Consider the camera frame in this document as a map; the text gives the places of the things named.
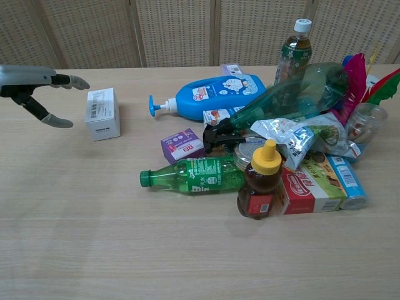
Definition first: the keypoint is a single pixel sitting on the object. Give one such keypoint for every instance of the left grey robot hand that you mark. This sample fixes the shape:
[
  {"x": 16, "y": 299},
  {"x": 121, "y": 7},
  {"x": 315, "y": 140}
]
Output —
[{"x": 28, "y": 79}]

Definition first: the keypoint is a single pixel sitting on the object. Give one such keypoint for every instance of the white cardboard box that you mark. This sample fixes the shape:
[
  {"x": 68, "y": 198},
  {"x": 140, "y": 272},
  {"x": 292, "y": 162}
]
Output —
[{"x": 103, "y": 114}]

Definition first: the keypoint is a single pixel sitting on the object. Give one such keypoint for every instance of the purple small box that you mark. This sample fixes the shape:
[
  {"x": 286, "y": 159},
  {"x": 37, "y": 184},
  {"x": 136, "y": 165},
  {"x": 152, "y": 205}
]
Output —
[{"x": 181, "y": 145}]

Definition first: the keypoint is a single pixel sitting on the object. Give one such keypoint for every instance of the red and green carton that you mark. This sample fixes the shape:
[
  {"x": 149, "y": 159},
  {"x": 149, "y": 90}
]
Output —
[{"x": 309, "y": 190}]

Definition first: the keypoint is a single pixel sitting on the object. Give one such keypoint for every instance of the woven folding screen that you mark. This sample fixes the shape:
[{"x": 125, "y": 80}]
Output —
[{"x": 175, "y": 31}]

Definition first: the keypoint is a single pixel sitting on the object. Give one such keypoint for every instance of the blue pump lotion bottle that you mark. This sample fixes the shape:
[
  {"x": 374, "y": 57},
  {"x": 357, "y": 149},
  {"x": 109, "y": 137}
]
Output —
[{"x": 215, "y": 95}]

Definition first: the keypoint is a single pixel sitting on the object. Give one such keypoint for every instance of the small white snack sachet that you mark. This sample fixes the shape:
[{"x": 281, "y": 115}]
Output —
[{"x": 214, "y": 116}]

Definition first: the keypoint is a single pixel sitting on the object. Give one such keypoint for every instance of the green soda bottle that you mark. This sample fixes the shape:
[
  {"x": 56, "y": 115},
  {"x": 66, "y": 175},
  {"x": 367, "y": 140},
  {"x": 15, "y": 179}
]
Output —
[{"x": 193, "y": 178}]

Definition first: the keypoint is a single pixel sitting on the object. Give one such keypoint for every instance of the round tin with clear lid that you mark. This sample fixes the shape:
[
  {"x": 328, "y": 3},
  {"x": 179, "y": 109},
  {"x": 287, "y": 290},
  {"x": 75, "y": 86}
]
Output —
[{"x": 243, "y": 154}]

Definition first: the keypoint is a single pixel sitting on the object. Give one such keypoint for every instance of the honey bottle yellow cap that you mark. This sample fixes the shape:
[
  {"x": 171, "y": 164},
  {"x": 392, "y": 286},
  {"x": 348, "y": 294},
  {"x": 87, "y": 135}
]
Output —
[{"x": 261, "y": 181}]

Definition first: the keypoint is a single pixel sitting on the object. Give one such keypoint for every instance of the teal spray bottle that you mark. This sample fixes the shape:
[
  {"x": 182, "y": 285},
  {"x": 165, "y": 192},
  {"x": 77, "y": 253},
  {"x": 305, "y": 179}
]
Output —
[{"x": 287, "y": 97}]

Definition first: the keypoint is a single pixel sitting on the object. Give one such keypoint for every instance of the green tea bottle white cap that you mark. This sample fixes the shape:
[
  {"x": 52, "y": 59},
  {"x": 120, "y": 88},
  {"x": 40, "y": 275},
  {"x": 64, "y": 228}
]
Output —
[{"x": 295, "y": 50}]

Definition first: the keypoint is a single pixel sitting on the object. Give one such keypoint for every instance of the silver snack bag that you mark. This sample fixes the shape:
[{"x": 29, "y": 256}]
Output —
[{"x": 309, "y": 134}]

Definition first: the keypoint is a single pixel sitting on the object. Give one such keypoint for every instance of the clear plastic jar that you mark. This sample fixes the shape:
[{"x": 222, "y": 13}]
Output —
[{"x": 364, "y": 123}]

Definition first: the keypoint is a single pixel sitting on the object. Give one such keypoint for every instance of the light blue cylindrical can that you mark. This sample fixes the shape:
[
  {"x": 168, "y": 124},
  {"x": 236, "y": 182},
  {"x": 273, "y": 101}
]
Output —
[{"x": 351, "y": 184}]

